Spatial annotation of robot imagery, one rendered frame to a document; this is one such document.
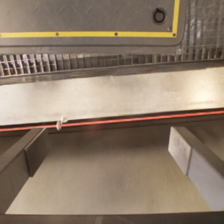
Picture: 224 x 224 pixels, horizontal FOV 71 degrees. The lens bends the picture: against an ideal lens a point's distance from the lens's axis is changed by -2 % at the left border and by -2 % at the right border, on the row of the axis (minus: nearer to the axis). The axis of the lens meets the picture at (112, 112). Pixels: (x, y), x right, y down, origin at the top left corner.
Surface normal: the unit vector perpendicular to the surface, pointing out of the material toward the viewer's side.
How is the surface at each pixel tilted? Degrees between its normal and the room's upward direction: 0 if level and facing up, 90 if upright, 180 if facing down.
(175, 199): 62
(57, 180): 68
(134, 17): 0
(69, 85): 0
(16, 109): 1
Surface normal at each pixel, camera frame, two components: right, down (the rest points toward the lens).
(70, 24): 0.02, 0.29
